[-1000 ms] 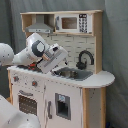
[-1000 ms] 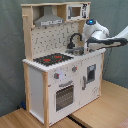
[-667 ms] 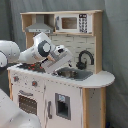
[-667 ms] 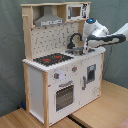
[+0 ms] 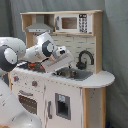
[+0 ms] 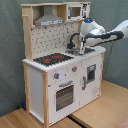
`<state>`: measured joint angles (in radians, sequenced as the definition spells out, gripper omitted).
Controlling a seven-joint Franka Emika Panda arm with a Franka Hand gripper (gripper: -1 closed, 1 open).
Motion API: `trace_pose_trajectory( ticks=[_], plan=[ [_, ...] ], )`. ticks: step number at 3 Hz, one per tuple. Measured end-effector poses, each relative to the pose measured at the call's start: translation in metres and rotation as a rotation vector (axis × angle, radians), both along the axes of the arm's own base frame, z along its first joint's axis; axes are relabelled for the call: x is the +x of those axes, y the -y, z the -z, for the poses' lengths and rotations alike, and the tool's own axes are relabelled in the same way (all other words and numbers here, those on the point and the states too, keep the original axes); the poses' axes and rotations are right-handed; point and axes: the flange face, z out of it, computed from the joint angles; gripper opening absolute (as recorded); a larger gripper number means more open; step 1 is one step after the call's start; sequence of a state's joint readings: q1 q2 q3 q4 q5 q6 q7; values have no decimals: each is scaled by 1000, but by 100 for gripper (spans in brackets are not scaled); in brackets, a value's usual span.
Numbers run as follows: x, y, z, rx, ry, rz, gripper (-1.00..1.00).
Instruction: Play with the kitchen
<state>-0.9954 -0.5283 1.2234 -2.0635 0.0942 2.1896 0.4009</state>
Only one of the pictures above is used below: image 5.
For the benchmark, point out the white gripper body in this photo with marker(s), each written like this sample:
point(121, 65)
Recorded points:
point(58, 59)

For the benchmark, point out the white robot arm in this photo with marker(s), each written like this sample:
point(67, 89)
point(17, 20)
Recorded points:
point(45, 51)

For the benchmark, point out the wooden toy kitchen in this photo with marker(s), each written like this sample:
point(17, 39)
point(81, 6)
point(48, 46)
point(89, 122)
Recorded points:
point(87, 52)

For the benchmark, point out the grey toy sink basin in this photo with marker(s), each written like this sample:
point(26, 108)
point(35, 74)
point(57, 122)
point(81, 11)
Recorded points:
point(73, 74)

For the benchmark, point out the black toy stovetop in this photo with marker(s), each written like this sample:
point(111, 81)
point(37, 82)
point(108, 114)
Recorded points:
point(32, 66)

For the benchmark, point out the toy microwave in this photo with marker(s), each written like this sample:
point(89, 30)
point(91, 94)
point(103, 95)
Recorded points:
point(73, 23)

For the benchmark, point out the red right stove knob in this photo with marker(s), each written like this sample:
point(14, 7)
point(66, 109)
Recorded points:
point(34, 83)

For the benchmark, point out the red stove knob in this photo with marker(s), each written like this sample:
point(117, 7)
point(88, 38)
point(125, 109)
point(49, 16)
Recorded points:
point(34, 83)
point(15, 78)

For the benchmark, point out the grey range hood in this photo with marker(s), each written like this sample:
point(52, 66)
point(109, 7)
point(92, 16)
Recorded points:
point(39, 26)

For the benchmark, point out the white cabinet door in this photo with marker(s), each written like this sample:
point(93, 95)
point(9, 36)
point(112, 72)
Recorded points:
point(62, 106)

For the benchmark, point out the red left stove knob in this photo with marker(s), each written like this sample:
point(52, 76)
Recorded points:
point(15, 78)

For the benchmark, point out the toy oven door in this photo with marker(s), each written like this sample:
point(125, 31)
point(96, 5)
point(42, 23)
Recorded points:
point(31, 100)

